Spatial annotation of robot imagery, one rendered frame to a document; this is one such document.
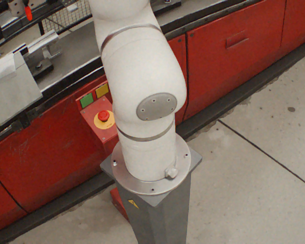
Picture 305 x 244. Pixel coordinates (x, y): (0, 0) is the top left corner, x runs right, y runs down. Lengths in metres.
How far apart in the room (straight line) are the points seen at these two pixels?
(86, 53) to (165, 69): 0.84
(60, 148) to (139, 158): 0.81
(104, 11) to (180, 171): 0.52
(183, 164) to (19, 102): 0.53
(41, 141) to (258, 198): 1.14
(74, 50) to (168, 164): 0.68
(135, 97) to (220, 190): 1.50
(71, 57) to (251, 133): 1.19
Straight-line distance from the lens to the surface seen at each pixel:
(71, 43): 1.54
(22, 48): 1.42
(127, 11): 0.61
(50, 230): 2.12
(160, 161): 0.93
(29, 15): 1.27
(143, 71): 0.65
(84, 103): 1.42
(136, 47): 0.68
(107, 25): 0.72
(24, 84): 1.29
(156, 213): 1.10
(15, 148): 1.55
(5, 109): 1.26
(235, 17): 1.83
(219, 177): 2.15
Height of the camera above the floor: 1.90
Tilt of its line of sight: 55 degrees down
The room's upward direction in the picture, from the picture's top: 7 degrees counter-clockwise
